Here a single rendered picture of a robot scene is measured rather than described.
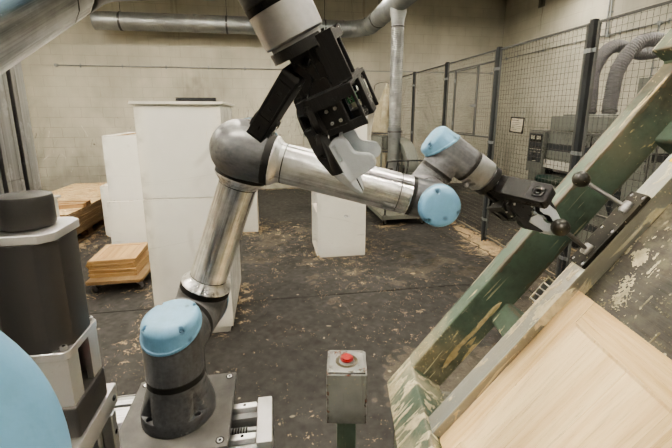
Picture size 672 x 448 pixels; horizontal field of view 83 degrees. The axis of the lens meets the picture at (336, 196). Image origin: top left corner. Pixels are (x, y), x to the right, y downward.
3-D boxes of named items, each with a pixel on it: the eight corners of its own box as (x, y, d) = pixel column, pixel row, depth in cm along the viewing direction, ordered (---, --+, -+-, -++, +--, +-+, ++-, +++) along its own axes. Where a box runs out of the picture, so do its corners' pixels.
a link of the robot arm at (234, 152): (196, 112, 65) (474, 182, 66) (217, 112, 76) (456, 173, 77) (185, 177, 67) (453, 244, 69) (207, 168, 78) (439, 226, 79)
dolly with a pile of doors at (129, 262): (110, 270, 418) (107, 243, 412) (160, 267, 426) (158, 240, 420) (84, 295, 359) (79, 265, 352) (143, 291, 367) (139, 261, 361)
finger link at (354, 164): (388, 195, 49) (358, 132, 46) (348, 206, 52) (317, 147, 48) (392, 183, 52) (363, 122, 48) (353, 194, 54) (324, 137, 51)
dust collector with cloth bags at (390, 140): (361, 205, 712) (362, 82, 666) (397, 204, 723) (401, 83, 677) (381, 226, 580) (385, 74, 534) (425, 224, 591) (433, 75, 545)
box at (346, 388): (328, 397, 127) (328, 348, 123) (364, 398, 126) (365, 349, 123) (326, 426, 115) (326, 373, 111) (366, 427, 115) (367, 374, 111)
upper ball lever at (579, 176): (622, 217, 85) (566, 182, 90) (635, 204, 84) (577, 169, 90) (627, 216, 81) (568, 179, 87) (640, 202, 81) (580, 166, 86)
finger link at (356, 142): (392, 182, 52) (363, 122, 48) (353, 194, 54) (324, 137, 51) (395, 172, 54) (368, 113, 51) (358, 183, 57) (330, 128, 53)
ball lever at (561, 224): (577, 254, 88) (542, 226, 83) (589, 241, 87) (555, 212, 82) (590, 262, 84) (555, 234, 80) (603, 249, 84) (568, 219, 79)
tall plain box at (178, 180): (180, 288, 373) (164, 104, 337) (244, 284, 383) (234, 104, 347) (154, 341, 287) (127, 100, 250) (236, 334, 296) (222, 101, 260)
